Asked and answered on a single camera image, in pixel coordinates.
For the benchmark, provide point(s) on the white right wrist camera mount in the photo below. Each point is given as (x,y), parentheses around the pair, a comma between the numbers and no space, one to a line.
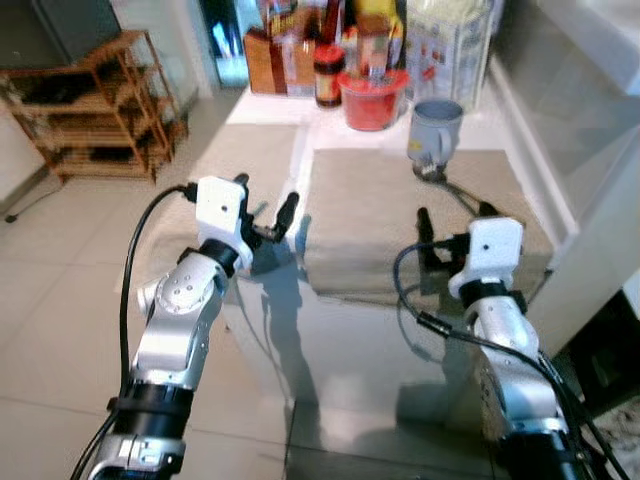
(495,250)

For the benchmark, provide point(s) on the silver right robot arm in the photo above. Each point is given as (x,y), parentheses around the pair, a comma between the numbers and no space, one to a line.
(510,345)

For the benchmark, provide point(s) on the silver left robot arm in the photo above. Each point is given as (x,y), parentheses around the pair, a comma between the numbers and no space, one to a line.
(175,330)

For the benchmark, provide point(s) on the clear printed plastic container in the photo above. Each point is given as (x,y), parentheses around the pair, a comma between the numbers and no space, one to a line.
(450,55)

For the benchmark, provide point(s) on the brown cardboard box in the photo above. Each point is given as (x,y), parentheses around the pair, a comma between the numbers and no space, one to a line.
(262,65)

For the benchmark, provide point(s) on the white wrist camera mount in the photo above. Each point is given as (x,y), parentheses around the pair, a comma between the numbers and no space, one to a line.
(220,210)
(495,250)

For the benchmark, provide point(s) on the clear jar with brown lid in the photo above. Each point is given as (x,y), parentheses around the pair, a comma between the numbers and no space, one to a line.
(374,50)

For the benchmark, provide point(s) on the dark sauce jar red lid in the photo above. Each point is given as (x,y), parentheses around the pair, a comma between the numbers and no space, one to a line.
(328,80)

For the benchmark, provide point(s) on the white counter unit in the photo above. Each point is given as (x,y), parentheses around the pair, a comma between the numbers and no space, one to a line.
(595,150)

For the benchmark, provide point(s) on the beige cloth placemat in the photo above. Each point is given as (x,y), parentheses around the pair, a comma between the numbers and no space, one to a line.
(370,220)

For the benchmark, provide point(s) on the grey ceramic mug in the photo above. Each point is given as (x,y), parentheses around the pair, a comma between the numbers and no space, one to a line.
(435,130)

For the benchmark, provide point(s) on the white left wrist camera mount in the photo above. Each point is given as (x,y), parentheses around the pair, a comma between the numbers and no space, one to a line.
(220,210)

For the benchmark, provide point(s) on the white crumpled cloth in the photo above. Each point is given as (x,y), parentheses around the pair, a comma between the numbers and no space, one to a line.
(622,440)

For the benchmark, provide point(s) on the black box appliance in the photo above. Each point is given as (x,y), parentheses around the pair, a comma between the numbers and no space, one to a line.
(55,30)

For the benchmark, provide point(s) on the wooden slatted shelf rack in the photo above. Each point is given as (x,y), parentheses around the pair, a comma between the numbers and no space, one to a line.
(95,120)

